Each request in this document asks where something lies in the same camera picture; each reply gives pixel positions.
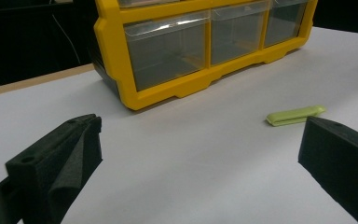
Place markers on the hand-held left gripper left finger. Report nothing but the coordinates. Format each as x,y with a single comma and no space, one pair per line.
43,174

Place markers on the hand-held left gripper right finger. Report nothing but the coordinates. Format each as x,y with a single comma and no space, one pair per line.
341,161

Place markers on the yellow black drawer organizer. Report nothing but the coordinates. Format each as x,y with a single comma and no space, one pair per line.
112,46

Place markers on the clear plastic drawer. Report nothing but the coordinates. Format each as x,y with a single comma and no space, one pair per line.
284,23

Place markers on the light green plastic stick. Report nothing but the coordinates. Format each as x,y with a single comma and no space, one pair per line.
292,115

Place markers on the grid of clear drawers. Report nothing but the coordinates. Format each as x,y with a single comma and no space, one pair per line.
167,53

